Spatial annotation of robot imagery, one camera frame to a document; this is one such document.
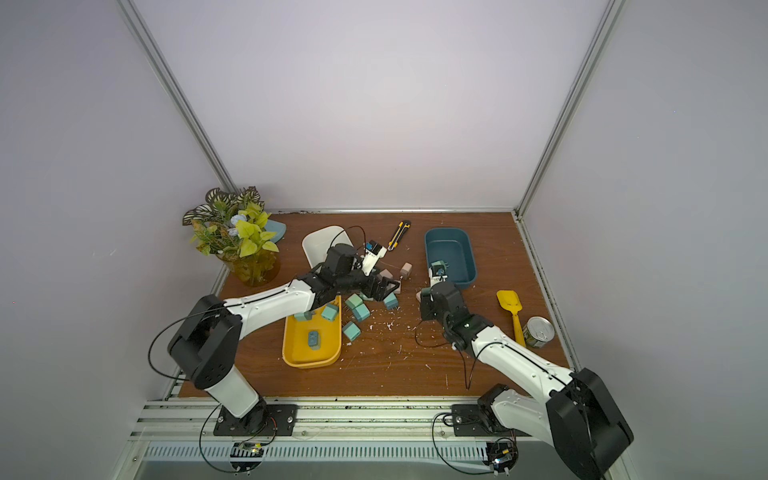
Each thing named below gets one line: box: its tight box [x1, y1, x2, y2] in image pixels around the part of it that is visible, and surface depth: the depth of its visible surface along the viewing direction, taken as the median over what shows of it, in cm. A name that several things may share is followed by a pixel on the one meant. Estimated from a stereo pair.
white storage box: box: [302, 226, 354, 271], surface depth 109 cm
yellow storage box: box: [282, 295, 342, 368], surface depth 87 cm
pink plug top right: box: [400, 262, 413, 280], surface depth 102 cm
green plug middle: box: [345, 293, 363, 309], surface depth 95 cm
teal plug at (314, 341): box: [308, 330, 321, 350], surface depth 86 cm
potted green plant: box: [182, 186, 279, 287], surface depth 91 cm
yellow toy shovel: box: [496, 290, 526, 347], surface depth 95 cm
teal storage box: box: [424, 227, 478, 289], surface depth 108 cm
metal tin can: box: [523, 316, 555, 348], surface depth 85 cm
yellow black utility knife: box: [388, 220, 411, 251], surface depth 116 cm
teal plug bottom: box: [342, 321, 362, 342], surface depth 88 cm
